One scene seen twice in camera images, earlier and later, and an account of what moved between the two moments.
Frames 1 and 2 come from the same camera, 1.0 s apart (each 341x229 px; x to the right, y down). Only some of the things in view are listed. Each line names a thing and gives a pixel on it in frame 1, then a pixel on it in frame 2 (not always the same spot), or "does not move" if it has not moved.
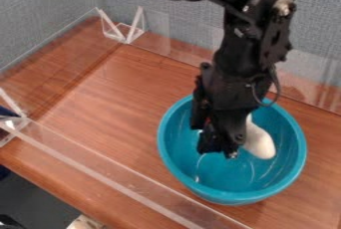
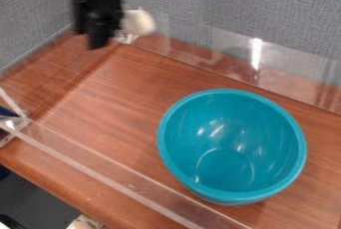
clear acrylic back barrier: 189,40 does not move
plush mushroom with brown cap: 259,142 → 137,24
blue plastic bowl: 240,181 does not move
